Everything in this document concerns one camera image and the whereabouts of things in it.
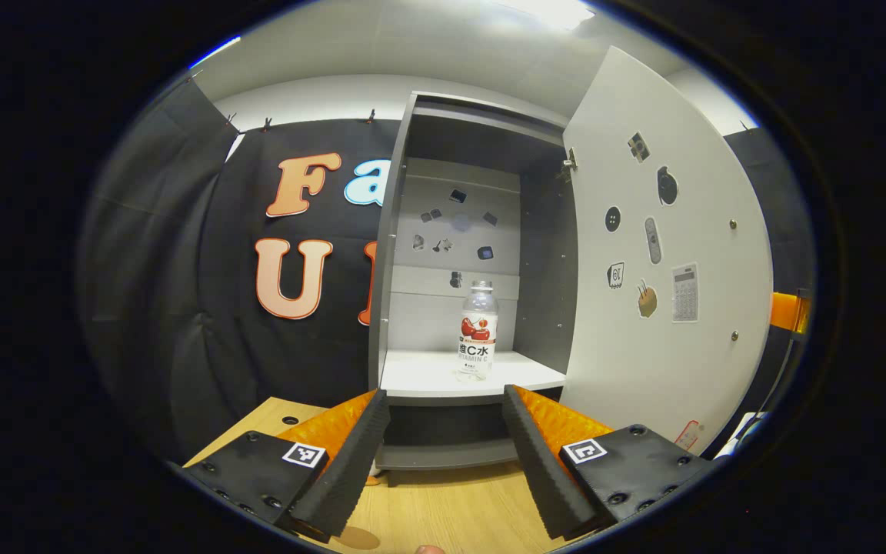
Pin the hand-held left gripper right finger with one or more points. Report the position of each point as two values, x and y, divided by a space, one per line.
539 469

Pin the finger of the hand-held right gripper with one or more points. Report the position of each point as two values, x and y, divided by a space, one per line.
785 312

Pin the wide ceiling light panel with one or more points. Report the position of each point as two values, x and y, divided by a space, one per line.
547 11

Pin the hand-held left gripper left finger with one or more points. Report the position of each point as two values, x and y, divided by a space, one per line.
351 469

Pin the brown round coaster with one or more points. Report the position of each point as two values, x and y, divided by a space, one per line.
357 538

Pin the clear bottle with red label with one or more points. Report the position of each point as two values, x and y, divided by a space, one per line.
477 338

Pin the white cabinet door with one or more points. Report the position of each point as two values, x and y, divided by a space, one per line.
643 369

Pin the black backdrop cloth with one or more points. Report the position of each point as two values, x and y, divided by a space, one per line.
158 269

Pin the long ceiling light strip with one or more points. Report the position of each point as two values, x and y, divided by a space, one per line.
216 52

